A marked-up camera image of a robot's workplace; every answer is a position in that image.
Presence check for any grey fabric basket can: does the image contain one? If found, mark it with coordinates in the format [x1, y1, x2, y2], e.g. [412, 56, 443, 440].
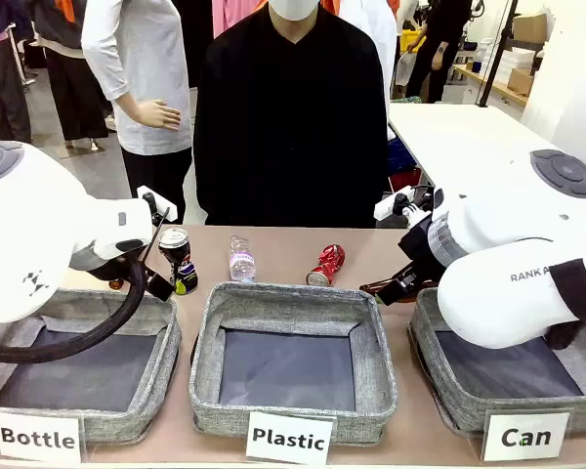
[406, 286, 586, 437]

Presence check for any slim person in black clothes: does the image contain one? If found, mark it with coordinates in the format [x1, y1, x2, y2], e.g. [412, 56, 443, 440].
[403, 0, 474, 105]

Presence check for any white plastic bag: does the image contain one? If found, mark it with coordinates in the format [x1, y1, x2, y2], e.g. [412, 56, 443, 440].
[394, 50, 420, 90]

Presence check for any grey fabric basket bottle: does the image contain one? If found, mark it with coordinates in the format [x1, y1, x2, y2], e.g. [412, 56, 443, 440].
[0, 287, 183, 447]

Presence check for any grey fabric basket plastic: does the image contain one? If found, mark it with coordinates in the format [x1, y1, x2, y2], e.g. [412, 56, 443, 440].
[188, 281, 399, 447]

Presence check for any light grey shirt person forearm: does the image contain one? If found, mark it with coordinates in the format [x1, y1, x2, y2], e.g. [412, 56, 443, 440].
[113, 90, 146, 124]

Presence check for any white side table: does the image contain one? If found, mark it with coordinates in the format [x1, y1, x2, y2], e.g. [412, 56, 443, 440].
[387, 102, 586, 206]

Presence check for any white label reading Bottle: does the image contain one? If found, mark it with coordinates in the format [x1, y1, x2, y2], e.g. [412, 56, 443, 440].
[0, 410, 83, 464]

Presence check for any white face mask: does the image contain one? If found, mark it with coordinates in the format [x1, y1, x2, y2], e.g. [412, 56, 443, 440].
[268, 0, 320, 22]

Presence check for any small clear plastic bottle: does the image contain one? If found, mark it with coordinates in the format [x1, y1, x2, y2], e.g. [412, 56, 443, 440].
[229, 234, 258, 284]

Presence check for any white label reading Can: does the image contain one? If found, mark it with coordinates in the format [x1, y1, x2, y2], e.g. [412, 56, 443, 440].
[481, 410, 571, 463]

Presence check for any person in dark purple clothes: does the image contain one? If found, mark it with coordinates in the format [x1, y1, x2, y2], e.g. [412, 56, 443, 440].
[0, 0, 34, 146]

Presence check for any person in black sweater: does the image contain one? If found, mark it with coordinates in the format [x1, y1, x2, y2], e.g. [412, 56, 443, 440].
[192, 0, 390, 229]

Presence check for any crushed red can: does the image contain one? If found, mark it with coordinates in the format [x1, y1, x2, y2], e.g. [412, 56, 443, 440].
[306, 243, 348, 287]

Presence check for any wooden workbench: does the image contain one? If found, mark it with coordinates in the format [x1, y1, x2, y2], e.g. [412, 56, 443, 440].
[450, 63, 529, 107]

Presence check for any black metal pole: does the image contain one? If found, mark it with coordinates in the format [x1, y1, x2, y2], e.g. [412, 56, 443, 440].
[475, 0, 520, 108]

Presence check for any black cable sleeve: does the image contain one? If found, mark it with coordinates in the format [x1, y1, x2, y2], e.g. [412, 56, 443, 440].
[0, 256, 148, 364]
[546, 258, 586, 351]

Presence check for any light grey shirt person hand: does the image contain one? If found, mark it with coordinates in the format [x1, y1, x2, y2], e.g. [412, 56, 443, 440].
[135, 99, 183, 132]

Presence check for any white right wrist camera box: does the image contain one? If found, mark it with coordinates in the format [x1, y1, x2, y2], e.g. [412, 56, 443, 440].
[373, 187, 412, 220]

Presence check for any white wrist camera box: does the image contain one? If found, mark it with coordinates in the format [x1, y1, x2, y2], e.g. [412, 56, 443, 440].
[136, 185, 178, 224]
[373, 187, 412, 220]

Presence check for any blue crate under table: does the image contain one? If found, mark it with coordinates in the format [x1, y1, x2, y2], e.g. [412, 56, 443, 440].
[385, 138, 417, 173]

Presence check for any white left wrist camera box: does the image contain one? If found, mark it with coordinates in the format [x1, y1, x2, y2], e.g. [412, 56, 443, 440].
[136, 185, 178, 224]

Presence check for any person in light grey shirt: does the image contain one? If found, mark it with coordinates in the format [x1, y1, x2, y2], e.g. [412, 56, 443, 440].
[80, 0, 193, 227]

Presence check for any stack of white boxes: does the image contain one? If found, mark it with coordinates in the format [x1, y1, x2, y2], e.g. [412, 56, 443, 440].
[496, 46, 538, 85]

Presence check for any white label reading Plastic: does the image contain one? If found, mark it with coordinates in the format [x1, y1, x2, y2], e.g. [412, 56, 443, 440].
[245, 410, 338, 466]

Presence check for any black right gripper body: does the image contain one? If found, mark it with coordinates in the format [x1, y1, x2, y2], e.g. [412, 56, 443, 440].
[398, 218, 451, 295]

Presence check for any cardboard box on shelf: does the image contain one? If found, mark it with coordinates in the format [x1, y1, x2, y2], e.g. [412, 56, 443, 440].
[511, 11, 549, 44]

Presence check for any black drink can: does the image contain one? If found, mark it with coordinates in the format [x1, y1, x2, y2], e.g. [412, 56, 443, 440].
[157, 227, 199, 297]

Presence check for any person in black wide trousers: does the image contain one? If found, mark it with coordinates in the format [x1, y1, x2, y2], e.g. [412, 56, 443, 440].
[32, 0, 111, 144]

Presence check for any red container under table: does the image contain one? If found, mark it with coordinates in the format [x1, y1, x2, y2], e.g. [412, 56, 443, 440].
[389, 167, 422, 192]

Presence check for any yellow plastic crate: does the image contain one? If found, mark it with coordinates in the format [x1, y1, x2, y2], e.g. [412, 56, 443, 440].
[399, 28, 427, 54]

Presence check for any small cardboard box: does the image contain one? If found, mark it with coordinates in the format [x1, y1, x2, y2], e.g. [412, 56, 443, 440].
[506, 67, 536, 98]

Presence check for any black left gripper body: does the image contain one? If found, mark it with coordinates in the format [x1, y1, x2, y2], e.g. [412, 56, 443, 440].
[70, 242, 150, 290]

